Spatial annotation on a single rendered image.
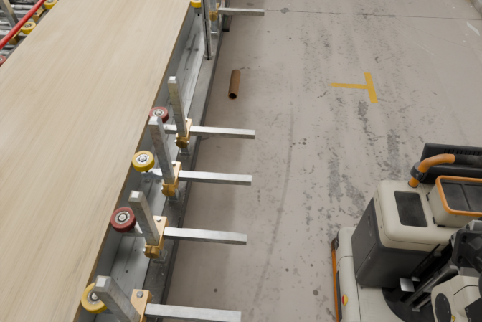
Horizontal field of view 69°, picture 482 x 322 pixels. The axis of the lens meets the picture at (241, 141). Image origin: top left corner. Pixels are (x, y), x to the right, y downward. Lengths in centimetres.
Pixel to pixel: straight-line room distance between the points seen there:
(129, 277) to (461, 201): 122
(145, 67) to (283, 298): 138
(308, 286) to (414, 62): 236
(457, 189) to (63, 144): 148
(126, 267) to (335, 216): 132
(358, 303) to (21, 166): 152
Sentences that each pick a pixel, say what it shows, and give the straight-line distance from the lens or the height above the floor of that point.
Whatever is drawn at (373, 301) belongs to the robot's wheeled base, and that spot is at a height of 28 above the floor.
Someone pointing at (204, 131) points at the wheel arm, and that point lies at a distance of 155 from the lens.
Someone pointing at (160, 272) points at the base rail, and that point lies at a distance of 137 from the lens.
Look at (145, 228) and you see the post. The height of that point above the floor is 96.
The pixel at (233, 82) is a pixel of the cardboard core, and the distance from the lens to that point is 296.
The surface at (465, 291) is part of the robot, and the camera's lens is 130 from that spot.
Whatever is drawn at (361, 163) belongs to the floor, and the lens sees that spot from 261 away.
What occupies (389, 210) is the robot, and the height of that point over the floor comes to 81.
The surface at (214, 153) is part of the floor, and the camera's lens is 253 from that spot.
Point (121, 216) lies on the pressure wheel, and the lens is 125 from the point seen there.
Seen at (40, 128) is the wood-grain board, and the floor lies 90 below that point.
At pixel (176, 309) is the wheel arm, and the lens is 119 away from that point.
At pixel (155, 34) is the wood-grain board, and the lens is 205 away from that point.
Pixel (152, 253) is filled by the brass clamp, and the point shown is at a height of 84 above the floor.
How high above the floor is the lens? 195
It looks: 49 degrees down
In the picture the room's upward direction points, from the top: straight up
